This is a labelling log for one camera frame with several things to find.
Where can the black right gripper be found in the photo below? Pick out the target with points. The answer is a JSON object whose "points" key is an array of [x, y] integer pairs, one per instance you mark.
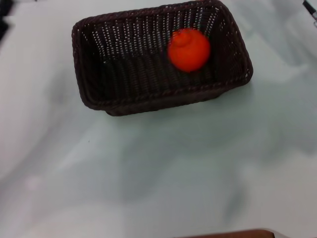
{"points": [[310, 7]]}

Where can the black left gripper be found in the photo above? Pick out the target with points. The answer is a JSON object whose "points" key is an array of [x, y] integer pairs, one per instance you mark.
{"points": [[5, 10]]}

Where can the orange fruit with stem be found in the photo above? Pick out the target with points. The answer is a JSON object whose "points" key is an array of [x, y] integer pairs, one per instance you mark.
{"points": [[189, 50]]}

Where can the dark brown woven basket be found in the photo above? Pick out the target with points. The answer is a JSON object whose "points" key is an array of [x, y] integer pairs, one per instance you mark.
{"points": [[138, 69]]}

